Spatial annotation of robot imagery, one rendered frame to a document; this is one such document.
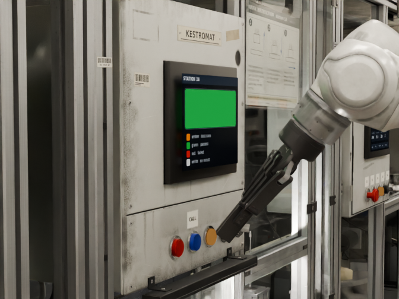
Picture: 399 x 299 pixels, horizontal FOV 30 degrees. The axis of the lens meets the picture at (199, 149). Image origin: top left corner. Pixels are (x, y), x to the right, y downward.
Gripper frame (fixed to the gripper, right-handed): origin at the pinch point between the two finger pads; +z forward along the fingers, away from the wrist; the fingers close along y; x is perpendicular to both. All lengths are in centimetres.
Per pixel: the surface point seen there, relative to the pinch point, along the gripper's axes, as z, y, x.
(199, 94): -13.8, -3.4, -18.1
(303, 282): 16, -48, 38
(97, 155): -1.4, 17.7, -27.4
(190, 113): -10.9, -0.2, -17.7
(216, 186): -0.8, -9.8, -4.1
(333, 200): -2, -67, 37
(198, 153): -5.9, -0.8, -12.4
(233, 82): -17.5, -15.1, -12.8
